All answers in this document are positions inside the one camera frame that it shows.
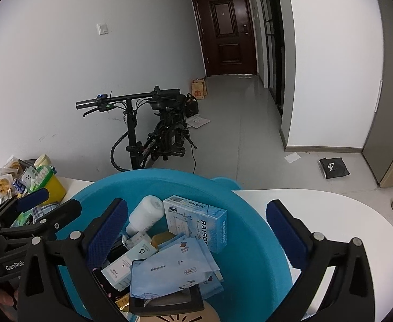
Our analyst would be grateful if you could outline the blue plaid shirt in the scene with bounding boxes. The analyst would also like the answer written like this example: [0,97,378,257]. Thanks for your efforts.
[25,203,63,224]

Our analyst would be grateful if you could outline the person's left hand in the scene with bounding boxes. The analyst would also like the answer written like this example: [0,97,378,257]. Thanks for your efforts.
[0,283,19,306]

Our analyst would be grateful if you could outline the black-framed sliding door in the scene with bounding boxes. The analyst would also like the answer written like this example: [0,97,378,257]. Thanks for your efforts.
[255,0,286,111]

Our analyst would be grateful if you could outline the black handbag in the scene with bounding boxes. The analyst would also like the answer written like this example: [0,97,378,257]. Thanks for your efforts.
[186,94,200,117]

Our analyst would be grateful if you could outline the small white tube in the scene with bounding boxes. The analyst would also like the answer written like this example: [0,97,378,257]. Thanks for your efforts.
[123,233,152,250]

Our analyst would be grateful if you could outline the brown paper bag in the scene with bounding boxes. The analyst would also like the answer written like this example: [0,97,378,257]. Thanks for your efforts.
[192,77,209,100]

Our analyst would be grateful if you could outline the white plastic bottle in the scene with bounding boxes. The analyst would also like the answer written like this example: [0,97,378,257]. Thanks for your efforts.
[126,195,165,236]

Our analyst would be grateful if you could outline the blue plastic basin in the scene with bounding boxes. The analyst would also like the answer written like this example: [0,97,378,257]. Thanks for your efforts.
[54,169,293,322]

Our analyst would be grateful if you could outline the white booklet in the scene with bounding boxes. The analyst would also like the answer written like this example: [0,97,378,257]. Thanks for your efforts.
[186,116,211,129]

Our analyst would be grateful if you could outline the green white sachets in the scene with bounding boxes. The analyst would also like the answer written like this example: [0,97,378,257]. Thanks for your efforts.
[19,166,54,192]

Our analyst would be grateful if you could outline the yellow plastic container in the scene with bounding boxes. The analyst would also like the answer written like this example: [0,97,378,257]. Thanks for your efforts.
[27,166,67,205]

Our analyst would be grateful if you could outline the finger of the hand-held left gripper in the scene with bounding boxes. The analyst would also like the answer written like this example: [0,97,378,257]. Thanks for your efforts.
[0,188,50,225]
[0,199,82,239]

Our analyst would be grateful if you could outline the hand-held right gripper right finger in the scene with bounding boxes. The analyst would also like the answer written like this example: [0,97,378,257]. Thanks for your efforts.
[265,199,390,322]

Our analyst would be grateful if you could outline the pale yellow round item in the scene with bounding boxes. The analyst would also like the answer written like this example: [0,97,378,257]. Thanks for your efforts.
[34,153,53,168]

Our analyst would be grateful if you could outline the black flat case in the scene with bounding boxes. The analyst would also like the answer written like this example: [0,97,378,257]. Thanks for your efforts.
[107,241,130,262]

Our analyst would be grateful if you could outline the gold grey refrigerator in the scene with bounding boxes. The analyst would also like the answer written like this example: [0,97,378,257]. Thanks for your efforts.
[362,0,393,188]

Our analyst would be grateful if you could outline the black folding bicycle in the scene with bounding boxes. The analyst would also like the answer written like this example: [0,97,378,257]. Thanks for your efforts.
[76,86,199,171]

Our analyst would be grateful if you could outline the light blue pouch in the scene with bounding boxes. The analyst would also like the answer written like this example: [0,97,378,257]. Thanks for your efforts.
[156,233,221,272]
[129,257,224,299]

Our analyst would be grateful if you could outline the green tissue pack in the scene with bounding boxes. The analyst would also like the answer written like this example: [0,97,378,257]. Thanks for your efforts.
[10,212,34,227]

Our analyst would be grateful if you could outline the dark brown door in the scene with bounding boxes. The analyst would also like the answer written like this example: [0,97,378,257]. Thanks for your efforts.
[190,0,258,77]

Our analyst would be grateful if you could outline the blue white box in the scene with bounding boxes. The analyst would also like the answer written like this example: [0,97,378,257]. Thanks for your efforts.
[163,195,227,254]

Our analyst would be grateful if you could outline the black plastic bag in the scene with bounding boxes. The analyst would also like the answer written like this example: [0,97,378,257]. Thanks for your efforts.
[318,157,351,179]

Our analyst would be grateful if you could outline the white teal box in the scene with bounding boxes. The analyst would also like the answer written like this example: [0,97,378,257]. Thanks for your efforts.
[101,241,158,292]

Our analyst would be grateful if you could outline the gold brown box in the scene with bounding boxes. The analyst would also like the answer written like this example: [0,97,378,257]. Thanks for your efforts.
[151,232,177,247]
[115,295,130,312]

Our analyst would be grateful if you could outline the clear cookie packet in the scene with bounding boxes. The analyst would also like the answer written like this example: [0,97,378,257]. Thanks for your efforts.
[0,159,24,175]
[0,174,17,198]

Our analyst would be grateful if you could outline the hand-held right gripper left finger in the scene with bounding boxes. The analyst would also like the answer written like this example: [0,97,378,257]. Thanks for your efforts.
[17,198,140,322]

